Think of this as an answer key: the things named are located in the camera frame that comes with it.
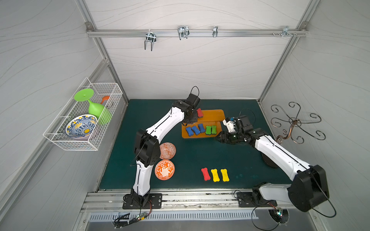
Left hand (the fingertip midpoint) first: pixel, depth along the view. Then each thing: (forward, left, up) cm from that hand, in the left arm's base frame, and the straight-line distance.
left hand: (193, 119), depth 88 cm
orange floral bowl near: (-26, +17, -16) cm, 35 cm away
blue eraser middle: (+2, -2, -15) cm, 15 cm away
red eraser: (+6, -4, -1) cm, 7 cm away
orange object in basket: (+2, +50, +15) cm, 52 cm away
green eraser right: (0, -15, -14) cm, 20 cm away
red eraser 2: (-28, -8, -15) cm, 33 cm away
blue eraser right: (+3, -6, -14) cm, 16 cm away
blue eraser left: (0, +2, -14) cm, 14 cm away
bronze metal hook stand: (-12, -49, +15) cm, 53 cm away
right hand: (-11, -15, -2) cm, 19 cm away
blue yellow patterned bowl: (-20, +50, +19) cm, 57 cm away
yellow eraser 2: (-29, -18, -15) cm, 37 cm away
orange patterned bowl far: (-14, +16, -15) cm, 26 cm away
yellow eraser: (-29, -13, -14) cm, 34 cm away
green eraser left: (+1, -11, -13) cm, 17 cm away
